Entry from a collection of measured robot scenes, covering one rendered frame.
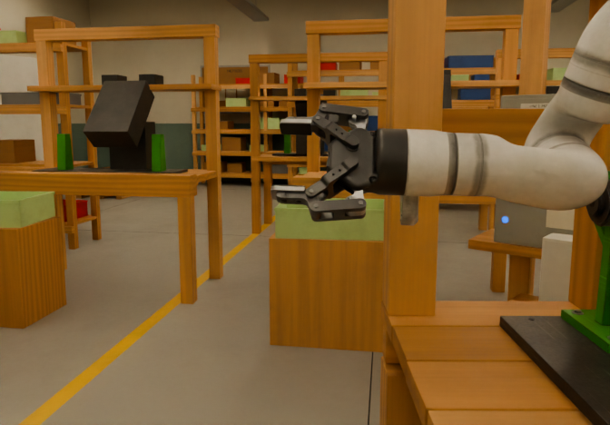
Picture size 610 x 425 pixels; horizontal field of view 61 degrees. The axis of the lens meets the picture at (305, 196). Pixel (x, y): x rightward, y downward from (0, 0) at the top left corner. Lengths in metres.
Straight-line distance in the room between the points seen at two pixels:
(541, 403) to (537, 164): 0.35
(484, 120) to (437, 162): 0.54
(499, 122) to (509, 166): 0.53
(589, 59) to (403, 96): 0.45
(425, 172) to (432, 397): 0.34
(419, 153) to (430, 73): 0.43
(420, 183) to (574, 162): 0.15
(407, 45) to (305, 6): 10.18
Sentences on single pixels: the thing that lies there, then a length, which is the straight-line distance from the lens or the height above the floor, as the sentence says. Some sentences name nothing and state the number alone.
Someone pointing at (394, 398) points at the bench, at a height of 0.71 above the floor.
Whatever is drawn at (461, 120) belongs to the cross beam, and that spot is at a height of 1.25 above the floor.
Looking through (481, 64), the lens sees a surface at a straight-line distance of 7.86.
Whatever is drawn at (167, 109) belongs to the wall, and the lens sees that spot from 11.74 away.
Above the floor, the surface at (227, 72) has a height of 2.31.
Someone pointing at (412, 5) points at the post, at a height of 1.45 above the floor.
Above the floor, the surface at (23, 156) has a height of 0.91.
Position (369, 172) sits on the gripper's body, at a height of 1.19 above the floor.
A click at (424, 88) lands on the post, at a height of 1.31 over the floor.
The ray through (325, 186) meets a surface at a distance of 0.56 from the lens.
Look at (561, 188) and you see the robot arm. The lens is 0.59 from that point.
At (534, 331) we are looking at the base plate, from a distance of 0.98.
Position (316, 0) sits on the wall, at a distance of 11.13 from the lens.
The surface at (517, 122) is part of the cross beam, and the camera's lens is 1.12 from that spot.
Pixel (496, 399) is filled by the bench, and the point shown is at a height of 0.88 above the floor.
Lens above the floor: 1.25
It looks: 8 degrees down
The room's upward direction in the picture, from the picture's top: straight up
